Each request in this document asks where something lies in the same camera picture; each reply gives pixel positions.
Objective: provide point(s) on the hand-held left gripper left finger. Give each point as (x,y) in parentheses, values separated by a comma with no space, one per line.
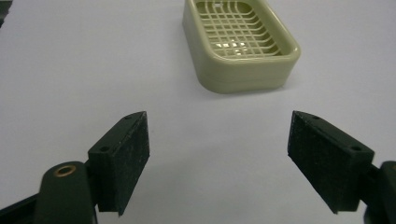
(121,161)

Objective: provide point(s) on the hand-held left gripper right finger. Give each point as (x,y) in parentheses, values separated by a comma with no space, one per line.
(327,161)

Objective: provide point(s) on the pale green soap dish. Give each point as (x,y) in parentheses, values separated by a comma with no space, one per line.
(239,46)

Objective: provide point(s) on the dark object at table edge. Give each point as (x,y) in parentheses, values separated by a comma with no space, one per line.
(4,9)

